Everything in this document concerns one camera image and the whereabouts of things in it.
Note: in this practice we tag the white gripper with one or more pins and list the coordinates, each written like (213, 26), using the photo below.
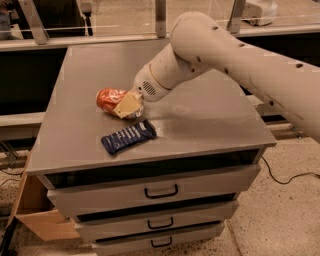
(145, 84)

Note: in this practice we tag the red coke can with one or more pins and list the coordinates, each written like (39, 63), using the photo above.
(108, 98)

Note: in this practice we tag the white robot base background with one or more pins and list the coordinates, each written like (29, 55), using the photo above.
(260, 12)

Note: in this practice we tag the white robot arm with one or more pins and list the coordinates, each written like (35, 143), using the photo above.
(198, 44)

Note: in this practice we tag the blue rxbar blueberry bar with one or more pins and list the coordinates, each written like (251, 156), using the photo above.
(128, 137)

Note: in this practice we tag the grey drawer cabinet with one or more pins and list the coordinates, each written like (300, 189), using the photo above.
(206, 123)

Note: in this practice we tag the top grey drawer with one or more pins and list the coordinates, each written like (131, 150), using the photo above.
(93, 201)

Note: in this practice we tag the grey drawer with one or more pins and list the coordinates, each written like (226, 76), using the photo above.
(158, 239)
(93, 201)
(156, 221)

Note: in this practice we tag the middle grey drawer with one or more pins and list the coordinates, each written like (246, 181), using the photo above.
(156, 221)

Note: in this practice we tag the brown cardboard box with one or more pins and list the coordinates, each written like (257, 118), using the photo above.
(33, 209)

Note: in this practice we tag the bottom grey drawer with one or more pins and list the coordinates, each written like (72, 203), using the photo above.
(158, 239)

